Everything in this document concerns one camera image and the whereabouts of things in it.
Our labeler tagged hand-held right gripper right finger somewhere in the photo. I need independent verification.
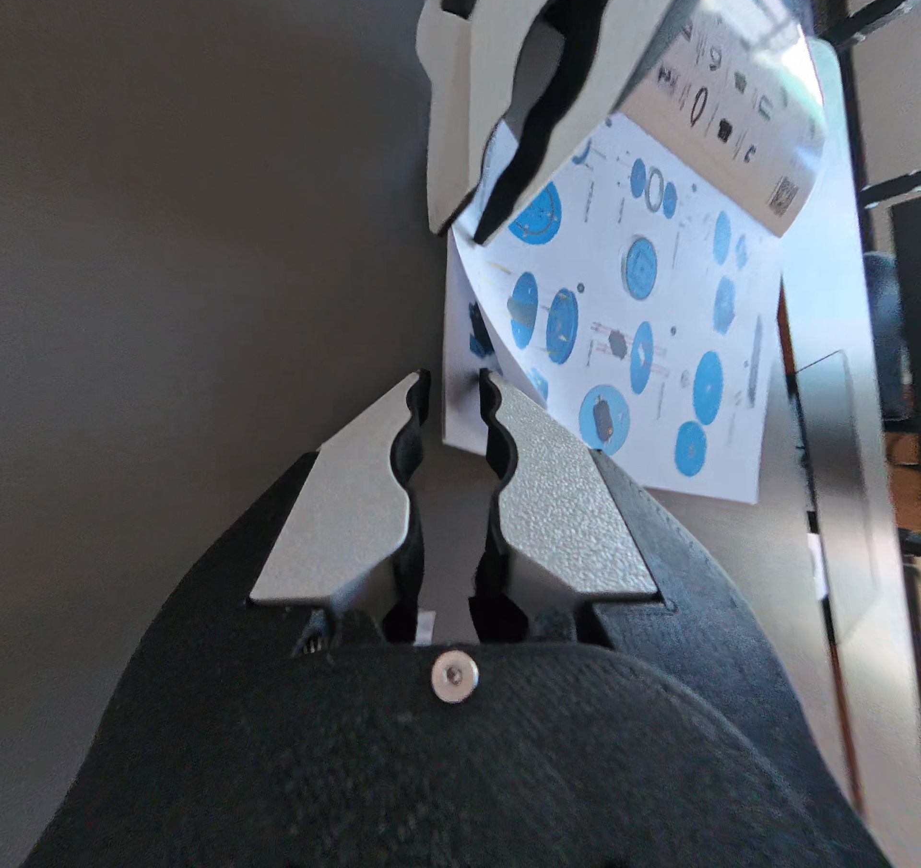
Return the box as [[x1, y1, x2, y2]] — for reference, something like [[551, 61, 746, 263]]
[[469, 368, 661, 642]]

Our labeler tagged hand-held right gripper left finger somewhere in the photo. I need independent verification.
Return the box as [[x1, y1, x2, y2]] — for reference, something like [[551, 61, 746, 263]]
[[248, 369, 433, 642]]

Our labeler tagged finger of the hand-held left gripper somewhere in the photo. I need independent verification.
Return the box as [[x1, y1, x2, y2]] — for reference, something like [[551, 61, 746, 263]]
[[471, 0, 709, 246], [417, 0, 584, 236]]

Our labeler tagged printed assembly manual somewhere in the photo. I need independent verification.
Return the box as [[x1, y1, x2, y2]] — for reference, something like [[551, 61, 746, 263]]
[[440, 0, 828, 505]]

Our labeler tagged grey desk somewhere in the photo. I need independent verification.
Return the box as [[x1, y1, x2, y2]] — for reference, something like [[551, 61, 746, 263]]
[[0, 0, 908, 868]]

